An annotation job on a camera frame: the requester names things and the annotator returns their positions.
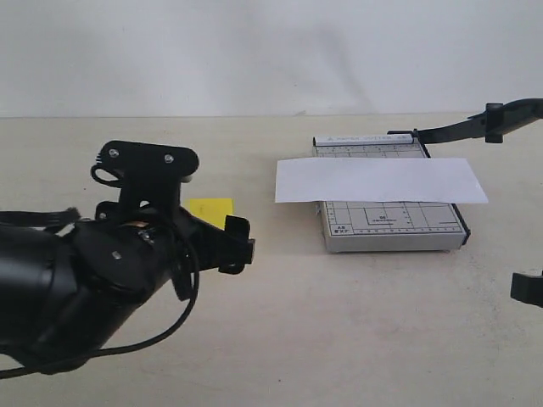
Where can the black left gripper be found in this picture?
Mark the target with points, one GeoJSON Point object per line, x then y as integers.
{"type": "Point", "coordinates": [126, 259]}

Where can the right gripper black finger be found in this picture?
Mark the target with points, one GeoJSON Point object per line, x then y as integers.
{"type": "Point", "coordinates": [488, 123]}
{"type": "Point", "coordinates": [527, 289]}

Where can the black cutter blade arm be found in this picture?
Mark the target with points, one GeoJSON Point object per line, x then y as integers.
{"type": "Point", "coordinates": [518, 113]}

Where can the yellow foam cube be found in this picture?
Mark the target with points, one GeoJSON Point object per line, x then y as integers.
{"type": "Point", "coordinates": [211, 210]}

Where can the white paper strip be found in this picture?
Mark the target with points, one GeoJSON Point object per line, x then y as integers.
{"type": "Point", "coordinates": [441, 180]}

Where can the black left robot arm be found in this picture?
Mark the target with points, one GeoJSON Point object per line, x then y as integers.
{"type": "Point", "coordinates": [68, 284]}

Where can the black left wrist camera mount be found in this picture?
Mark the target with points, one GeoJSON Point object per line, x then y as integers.
{"type": "Point", "coordinates": [145, 172]}

